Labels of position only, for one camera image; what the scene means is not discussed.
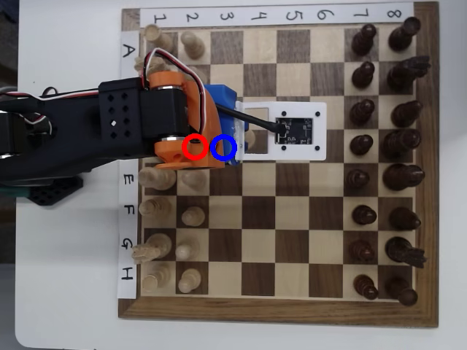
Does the dark green base part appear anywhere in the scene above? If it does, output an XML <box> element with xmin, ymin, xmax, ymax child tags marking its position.
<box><xmin>0</xmin><ymin>185</ymin><xmax>30</xmax><ymax>200</ymax></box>

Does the black camera circuit board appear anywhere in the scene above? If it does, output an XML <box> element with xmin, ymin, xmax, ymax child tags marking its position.
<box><xmin>274</xmin><ymin>117</ymin><xmax>314</xmax><ymax>146</ymax></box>

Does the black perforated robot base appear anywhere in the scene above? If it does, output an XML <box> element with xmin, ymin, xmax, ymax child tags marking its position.
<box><xmin>27</xmin><ymin>174</ymin><xmax>85</xmax><ymax>208</ymax></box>

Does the black camera cable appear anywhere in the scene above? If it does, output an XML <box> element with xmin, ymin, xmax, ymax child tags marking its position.
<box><xmin>215</xmin><ymin>103</ymin><xmax>289</xmax><ymax>134</ymax></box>

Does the light wooden rook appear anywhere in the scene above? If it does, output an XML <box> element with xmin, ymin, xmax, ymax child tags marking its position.
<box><xmin>143</xmin><ymin>23</ymin><xmax>175</xmax><ymax>58</ymax></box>
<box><xmin>141</xmin><ymin>262</ymin><xmax>172</xmax><ymax>292</ymax></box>

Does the dark wooden queen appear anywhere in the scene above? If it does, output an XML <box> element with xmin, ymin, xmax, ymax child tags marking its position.
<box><xmin>379</xmin><ymin>128</ymin><xmax>421</xmax><ymax>160</ymax></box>

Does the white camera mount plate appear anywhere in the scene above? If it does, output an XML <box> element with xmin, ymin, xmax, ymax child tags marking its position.
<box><xmin>234</xmin><ymin>101</ymin><xmax>328</xmax><ymax>162</ymax></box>

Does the red white black servo wire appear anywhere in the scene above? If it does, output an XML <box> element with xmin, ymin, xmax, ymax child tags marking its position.
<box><xmin>142</xmin><ymin>47</ymin><xmax>209</xmax><ymax>147</ymax></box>
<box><xmin>0</xmin><ymin>86</ymin><xmax>101</xmax><ymax>138</ymax></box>

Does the light wooden bishop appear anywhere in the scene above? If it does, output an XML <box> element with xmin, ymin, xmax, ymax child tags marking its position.
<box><xmin>139</xmin><ymin>196</ymin><xmax>172</xmax><ymax>222</ymax></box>

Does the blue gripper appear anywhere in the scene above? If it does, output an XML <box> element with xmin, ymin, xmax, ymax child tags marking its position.
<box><xmin>202</xmin><ymin>84</ymin><xmax>251</xmax><ymax>167</ymax></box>

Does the wooden chessboard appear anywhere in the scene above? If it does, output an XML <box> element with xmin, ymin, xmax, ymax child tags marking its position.
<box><xmin>117</xmin><ymin>1</ymin><xmax>440</xmax><ymax>328</ymax></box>

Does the dark wooden pawn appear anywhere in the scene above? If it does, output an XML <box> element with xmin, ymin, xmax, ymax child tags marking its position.
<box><xmin>350</xmin><ymin>24</ymin><xmax>377</xmax><ymax>57</ymax></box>
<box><xmin>349</xmin><ymin>98</ymin><xmax>376</xmax><ymax>127</ymax></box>
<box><xmin>351</xmin><ymin>61</ymin><xmax>376</xmax><ymax>90</ymax></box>
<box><xmin>352</xmin><ymin>273</ymin><xmax>379</xmax><ymax>301</ymax></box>
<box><xmin>348</xmin><ymin>238</ymin><xmax>377</xmax><ymax>263</ymax></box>
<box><xmin>344</xmin><ymin>168</ymin><xmax>370</xmax><ymax>190</ymax></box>
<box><xmin>351</xmin><ymin>204</ymin><xmax>377</xmax><ymax>226</ymax></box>
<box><xmin>349</xmin><ymin>133</ymin><xmax>374</xmax><ymax>157</ymax></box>

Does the dark wooden knight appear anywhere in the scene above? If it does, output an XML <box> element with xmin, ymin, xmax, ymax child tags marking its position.
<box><xmin>385</xmin><ymin>55</ymin><xmax>431</xmax><ymax>92</ymax></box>
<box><xmin>385</xmin><ymin>236</ymin><xmax>428</xmax><ymax>270</ymax></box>

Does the dark wooden bishop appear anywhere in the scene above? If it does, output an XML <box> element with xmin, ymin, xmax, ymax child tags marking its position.
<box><xmin>390</xmin><ymin>100</ymin><xmax>424</xmax><ymax>128</ymax></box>
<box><xmin>388</xmin><ymin>206</ymin><xmax>422</xmax><ymax>231</ymax></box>

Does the dark wooden rook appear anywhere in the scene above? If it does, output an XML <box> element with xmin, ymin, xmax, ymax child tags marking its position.
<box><xmin>387</xmin><ymin>16</ymin><xmax>422</xmax><ymax>52</ymax></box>
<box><xmin>384</xmin><ymin>276</ymin><xmax>419</xmax><ymax>306</ymax></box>

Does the dark wooden king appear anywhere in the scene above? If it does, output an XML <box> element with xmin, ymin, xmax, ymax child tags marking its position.
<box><xmin>382</xmin><ymin>163</ymin><xmax>426</xmax><ymax>192</ymax></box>

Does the light wooden king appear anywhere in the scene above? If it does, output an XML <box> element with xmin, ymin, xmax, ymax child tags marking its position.
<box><xmin>138</xmin><ymin>166</ymin><xmax>177</xmax><ymax>191</ymax></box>

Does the paper strip with letters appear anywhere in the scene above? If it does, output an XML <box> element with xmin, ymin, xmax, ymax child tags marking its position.
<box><xmin>117</xmin><ymin>30</ymin><xmax>141</xmax><ymax>299</ymax></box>

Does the paper strip with numbers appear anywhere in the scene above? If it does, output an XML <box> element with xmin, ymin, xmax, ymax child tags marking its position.
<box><xmin>139</xmin><ymin>2</ymin><xmax>414</xmax><ymax>28</ymax></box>

